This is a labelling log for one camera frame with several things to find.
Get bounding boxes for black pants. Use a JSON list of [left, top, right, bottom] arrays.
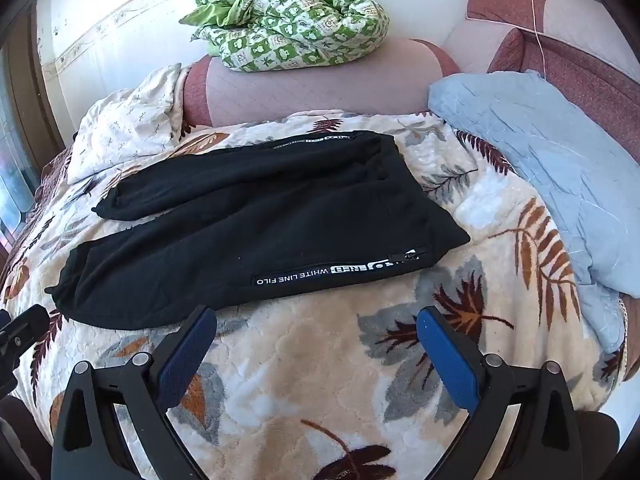
[[45, 130, 472, 332]]

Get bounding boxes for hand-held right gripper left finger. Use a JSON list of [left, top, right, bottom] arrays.
[[50, 304, 218, 480]]

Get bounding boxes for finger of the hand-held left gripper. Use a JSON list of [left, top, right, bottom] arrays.
[[0, 305, 52, 396]]

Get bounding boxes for window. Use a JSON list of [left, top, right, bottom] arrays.
[[0, 25, 56, 261]]

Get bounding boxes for cream floral pillow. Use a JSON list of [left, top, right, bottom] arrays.
[[67, 64, 193, 186]]

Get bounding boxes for light blue quilt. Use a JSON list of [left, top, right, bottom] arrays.
[[427, 71, 640, 356]]

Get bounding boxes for pink padded headboard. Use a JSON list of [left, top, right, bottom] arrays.
[[180, 0, 640, 221]]

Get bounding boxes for leaf-print plush blanket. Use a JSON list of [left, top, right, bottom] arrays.
[[0, 110, 631, 480]]

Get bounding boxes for thin white cable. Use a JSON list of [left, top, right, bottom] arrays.
[[531, 0, 551, 78]]

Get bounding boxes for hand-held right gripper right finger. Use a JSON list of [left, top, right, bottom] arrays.
[[416, 305, 583, 480]]

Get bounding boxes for green patterned pillow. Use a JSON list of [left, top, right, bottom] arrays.
[[179, 0, 391, 73]]

